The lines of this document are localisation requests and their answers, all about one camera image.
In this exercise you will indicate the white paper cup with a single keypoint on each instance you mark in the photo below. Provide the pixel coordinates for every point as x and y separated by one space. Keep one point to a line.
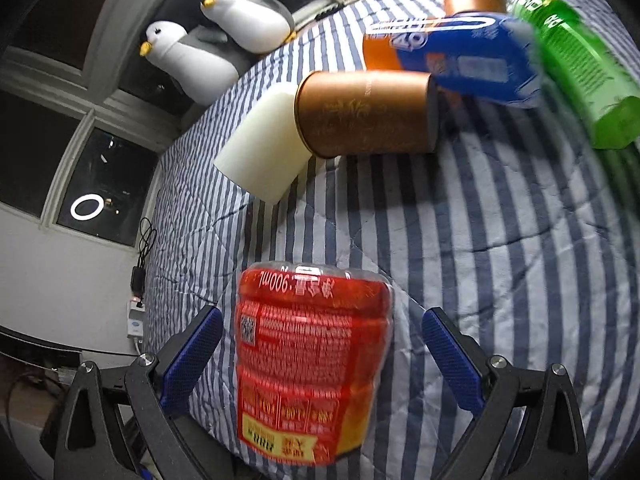
266 151

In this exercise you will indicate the blue white striped quilt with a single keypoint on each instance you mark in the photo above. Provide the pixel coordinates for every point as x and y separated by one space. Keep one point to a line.
523 233

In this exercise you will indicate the blue orange plastic bottle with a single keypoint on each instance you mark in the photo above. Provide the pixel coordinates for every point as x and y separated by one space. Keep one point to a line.
492 56

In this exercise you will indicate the red labelled plastic cup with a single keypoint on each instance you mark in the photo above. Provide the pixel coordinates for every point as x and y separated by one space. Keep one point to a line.
310 346

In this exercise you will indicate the black power strip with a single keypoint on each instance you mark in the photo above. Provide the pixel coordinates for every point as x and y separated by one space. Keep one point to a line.
330 10

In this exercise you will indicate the white wall charger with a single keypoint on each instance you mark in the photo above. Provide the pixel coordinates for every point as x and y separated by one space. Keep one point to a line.
135 319

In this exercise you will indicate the green plastic bottle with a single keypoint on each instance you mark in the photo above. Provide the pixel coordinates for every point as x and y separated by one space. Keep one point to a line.
601 91

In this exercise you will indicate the brown paper cup near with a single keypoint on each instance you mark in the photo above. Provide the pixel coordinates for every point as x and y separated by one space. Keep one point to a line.
367 112

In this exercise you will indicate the small plush penguin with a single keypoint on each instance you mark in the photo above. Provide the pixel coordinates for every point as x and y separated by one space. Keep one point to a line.
258 26

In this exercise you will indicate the large plush penguin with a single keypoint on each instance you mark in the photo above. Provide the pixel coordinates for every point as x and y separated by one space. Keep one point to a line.
205 62

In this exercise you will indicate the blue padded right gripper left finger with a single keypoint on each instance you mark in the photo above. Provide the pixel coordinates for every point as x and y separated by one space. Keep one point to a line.
132 421

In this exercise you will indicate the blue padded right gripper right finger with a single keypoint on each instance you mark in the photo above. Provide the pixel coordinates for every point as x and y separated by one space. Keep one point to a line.
550 442

